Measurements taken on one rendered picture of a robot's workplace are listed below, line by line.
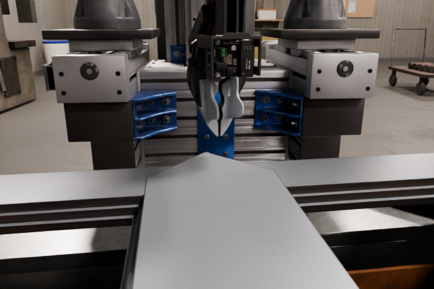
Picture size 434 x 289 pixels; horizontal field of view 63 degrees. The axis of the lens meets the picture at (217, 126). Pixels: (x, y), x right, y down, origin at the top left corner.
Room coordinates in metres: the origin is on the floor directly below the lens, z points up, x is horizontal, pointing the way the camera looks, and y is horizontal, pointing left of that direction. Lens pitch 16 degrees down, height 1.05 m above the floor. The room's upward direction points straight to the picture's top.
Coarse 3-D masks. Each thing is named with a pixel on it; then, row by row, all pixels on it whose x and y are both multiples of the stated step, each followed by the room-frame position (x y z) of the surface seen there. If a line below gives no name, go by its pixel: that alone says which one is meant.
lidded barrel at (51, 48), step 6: (42, 42) 7.70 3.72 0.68; (48, 42) 7.60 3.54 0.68; (54, 42) 7.61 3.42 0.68; (60, 42) 7.67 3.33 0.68; (66, 42) 7.79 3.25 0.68; (48, 48) 7.62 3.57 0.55; (54, 48) 7.62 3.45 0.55; (60, 48) 7.68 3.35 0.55; (66, 48) 7.80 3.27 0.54; (48, 54) 7.64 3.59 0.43; (54, 54) 7.63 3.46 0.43; (48, 60) 7.65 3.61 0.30
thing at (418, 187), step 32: (320, 192) 0.42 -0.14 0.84; (352, 192) 0.42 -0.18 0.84; (384, 192) 0.43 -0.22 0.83; (416, 192) 0.43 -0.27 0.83; (0, 224) 0.36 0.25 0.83; (32, 224) 0.36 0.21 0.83; (64, 224) 0.37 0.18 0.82; (96, 224) 0.37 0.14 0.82; (128, 224) 0.38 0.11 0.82; (128, 256) 0.30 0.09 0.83; (128, 288) 0.25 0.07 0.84
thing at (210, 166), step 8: (192, 160) 0.51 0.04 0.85; (200, 160) 0.51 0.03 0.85; (208, 160) 0.51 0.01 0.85; (216, 160) 0.51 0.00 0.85; (224, 160) 0.51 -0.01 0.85; (232, 160) 0.51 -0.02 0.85; (168, 168) 0.47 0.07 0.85; (176, 168) 0.47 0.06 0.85; (184, 168) 0.47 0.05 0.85; (192, 168) 0.47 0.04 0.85; (200, 168) 0.47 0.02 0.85; (208, 168) 0.47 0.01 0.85; (216, 168) 0.47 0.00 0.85; (224, 168) 0.47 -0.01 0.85; (232, 168) 0.47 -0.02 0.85; (240, 168) 0.47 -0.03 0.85; (248, 168) 0.47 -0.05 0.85; (256, 168) 0.47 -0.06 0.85; (264, 168) 0.47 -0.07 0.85; (152, 176) 0.45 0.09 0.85; (160, 176) 0.45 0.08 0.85; (168, 176) 0.45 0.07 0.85; (176, 176) 0.45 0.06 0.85
